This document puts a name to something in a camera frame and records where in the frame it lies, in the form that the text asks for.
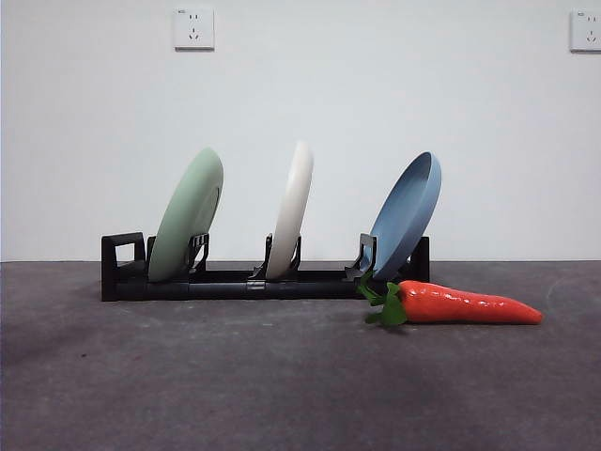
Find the pale green plate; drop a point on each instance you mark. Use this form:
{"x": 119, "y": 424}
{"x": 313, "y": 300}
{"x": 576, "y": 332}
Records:
{"x": 183, "y": 221}

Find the orange carrot with green leaves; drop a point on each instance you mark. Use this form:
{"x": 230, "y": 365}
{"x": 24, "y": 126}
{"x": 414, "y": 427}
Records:
{"x": 460, "y": 305}

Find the cream white plate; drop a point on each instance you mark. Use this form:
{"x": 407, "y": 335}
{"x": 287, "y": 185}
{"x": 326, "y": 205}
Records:
{"x": 293, "y": 202}

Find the black plate rack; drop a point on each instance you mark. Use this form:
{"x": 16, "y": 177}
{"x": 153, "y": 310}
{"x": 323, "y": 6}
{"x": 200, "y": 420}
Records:
{"x": 220, "y": 289}

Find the blue plate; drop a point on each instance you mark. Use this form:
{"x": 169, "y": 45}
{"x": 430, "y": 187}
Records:
{"x": 404, "y": 221}

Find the white wall socket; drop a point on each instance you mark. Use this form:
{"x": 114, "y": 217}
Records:
{"x": 587, "y": 30}
{"x": 194, "y": 28}

